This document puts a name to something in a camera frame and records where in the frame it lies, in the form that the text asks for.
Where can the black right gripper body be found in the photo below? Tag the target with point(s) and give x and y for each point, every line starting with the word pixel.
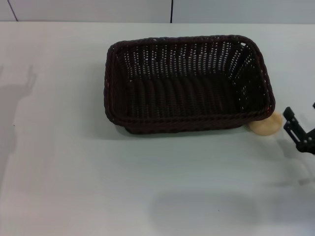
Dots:
pixel 309 145

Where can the round cream bun orange topping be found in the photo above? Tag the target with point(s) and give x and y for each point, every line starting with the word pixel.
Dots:
pixel 267 127

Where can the black woven rectangular basket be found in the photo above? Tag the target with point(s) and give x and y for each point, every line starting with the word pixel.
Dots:
pixel 182 98

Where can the black vertical wall strip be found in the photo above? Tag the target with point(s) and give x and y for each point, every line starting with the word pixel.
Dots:
pixel 171 11

